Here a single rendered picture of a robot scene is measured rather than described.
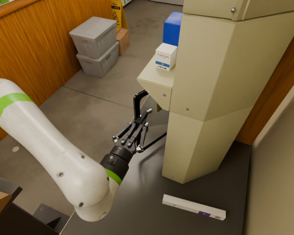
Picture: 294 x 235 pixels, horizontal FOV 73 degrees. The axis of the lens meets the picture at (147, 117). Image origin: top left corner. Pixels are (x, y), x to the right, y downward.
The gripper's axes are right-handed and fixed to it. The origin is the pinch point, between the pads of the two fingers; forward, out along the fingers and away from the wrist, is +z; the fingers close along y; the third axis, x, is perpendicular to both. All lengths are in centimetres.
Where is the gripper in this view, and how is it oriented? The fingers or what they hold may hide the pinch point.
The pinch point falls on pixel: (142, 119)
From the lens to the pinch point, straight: 79.2
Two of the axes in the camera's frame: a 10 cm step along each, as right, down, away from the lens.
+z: 4.0, -6.9, 6.1
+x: 0.0, 6.6, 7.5
